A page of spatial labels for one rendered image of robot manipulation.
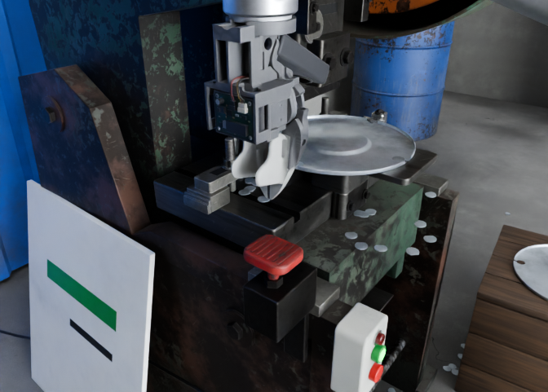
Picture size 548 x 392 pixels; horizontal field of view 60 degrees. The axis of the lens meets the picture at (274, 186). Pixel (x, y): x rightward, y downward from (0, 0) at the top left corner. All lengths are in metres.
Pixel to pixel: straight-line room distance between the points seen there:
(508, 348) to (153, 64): 1.07
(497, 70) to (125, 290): 3.62
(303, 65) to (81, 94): 0.56
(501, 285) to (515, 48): 3.01
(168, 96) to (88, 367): 0.69
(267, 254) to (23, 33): 1.41
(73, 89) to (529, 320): 1.13
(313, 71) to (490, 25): 3.67
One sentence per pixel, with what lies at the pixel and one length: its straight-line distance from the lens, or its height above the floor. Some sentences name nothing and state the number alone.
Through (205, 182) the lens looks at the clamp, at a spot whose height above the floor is 0.75.
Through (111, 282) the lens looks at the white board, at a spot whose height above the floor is 0.47.
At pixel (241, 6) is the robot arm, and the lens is 0.48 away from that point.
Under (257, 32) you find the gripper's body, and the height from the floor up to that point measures 1.04.
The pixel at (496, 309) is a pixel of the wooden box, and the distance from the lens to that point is 1.33.
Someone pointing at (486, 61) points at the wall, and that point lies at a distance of 4.25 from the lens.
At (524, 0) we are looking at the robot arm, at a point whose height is 1.07.
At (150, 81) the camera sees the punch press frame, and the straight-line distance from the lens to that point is 0.94.
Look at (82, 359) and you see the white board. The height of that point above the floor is 0.22.
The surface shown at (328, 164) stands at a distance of 0.82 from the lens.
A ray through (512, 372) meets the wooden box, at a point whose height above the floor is 0.15.
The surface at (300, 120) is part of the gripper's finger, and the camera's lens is 0.52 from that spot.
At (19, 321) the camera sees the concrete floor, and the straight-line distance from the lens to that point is 1.85.
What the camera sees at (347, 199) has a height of 0.69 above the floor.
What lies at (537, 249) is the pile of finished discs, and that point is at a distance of 1.54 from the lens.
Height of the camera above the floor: 1.12
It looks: 27 degrees down
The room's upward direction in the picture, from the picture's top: straight up
